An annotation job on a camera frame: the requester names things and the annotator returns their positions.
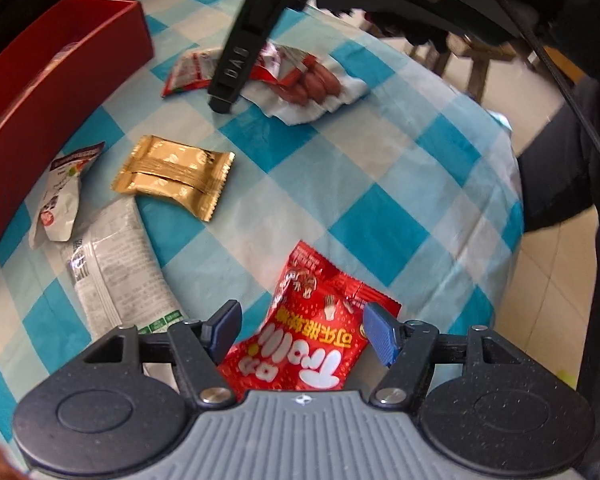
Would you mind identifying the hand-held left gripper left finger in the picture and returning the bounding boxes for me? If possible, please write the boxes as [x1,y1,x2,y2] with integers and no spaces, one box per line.
[82,300,242,409]

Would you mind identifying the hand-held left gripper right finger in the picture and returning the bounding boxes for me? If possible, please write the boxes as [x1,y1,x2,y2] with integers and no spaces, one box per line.
[362,302,533,409]

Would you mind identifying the red gummy candy packet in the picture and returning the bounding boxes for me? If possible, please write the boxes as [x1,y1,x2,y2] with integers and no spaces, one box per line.
[217,240,402,392]

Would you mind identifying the clear sausage packet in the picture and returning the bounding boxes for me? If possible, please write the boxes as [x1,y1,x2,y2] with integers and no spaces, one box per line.
[240,42,371,127]

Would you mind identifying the long white snack packet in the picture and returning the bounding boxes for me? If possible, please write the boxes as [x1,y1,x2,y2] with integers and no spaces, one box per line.
[62,197,188,341]

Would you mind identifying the gold wafer packet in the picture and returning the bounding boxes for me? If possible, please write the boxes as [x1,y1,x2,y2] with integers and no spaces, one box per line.
[111,135,236,222]

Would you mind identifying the red cardboard box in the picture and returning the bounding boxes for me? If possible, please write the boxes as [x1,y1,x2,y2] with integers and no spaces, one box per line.
[0,0,155,281]

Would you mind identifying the white fruit-print pouch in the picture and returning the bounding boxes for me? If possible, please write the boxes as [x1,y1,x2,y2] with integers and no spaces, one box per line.
[28,141,106,251]

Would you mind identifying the blue checkered tablecloth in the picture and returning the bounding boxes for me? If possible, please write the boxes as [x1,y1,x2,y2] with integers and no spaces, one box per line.
[0,0,526,441]

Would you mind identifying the person's dark trousers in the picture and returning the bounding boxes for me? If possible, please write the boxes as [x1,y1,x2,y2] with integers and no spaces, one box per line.
[517,75,600,480]

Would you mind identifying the wooden stool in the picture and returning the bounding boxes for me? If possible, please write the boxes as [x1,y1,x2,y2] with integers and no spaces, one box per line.
[407,35,543,103]

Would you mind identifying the black cable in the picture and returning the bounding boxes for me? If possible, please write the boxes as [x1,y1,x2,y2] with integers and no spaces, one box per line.
[485,0,600,181]

